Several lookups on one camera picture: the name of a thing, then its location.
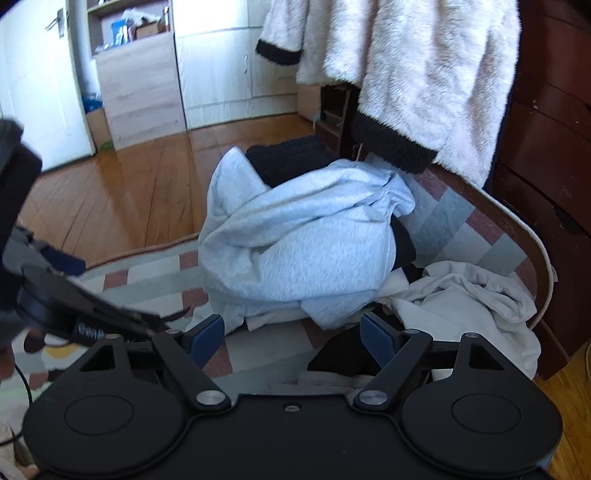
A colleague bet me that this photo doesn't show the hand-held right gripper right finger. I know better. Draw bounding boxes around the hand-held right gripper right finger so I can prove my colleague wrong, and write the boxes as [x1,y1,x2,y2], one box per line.
[353,313,509,411]

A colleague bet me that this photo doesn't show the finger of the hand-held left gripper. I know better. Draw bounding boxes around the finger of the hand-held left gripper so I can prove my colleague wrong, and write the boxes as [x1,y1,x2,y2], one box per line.
[39,244,88,277]
[69,288,162,335]

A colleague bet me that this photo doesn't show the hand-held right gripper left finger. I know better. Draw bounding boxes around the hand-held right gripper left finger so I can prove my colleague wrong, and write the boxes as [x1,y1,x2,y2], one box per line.
[81,315,232,413]

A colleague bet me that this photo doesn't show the black cloth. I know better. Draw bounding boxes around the black cloth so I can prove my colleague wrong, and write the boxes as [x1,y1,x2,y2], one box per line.
[307,314,389,377]

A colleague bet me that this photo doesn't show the white garment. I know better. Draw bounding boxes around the white garment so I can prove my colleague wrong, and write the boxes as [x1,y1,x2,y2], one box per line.
[379,261,542,377]

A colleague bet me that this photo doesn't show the cardboard box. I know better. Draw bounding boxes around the cardboard box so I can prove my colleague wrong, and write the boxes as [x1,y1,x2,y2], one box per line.
[134,21,168,41]
[85,108,112,148]

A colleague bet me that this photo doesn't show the checkered red grey tablecloth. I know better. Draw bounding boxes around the checkered red grey tablecloth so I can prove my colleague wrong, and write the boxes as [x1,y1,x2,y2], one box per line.
[0,152,557,480]

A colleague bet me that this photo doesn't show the white door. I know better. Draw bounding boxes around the white door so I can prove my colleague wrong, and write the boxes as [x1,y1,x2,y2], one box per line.
[0,0,95,171]

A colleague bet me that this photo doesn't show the light wood shelf cabinet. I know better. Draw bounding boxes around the light wood shelf cabinet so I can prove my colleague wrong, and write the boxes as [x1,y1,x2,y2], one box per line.
[85,0,188,151]

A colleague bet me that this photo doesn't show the black knit garment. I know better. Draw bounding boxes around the black knit garment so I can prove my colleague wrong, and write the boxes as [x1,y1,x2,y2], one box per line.
[246,135,335,188]

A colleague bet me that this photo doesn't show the grey pipe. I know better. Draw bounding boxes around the grey pipe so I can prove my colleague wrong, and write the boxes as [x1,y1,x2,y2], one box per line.
[69,0,100,93]

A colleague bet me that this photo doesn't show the dark wooden stool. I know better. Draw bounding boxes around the dark wooden stool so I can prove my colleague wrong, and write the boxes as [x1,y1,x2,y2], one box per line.
[318,83,365,160]

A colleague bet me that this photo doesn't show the light wood wardrobe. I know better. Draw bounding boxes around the light wood wardrobe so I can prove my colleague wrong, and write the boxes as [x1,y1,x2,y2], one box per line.
[171,0,324,132]

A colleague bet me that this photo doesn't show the dark wooden dresser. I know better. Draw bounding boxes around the dark wooden dresser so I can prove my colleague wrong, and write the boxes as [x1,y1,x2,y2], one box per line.
[482,0,591,381]

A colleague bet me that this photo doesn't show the fluffy white robe black cuffs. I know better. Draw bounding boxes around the fluffy white robe black cuffs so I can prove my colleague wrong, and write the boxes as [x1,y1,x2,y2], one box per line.
[255,0,522,185]

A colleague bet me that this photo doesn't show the black cable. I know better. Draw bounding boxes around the black cable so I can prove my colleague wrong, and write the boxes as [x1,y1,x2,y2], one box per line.
[0,364,35,446]

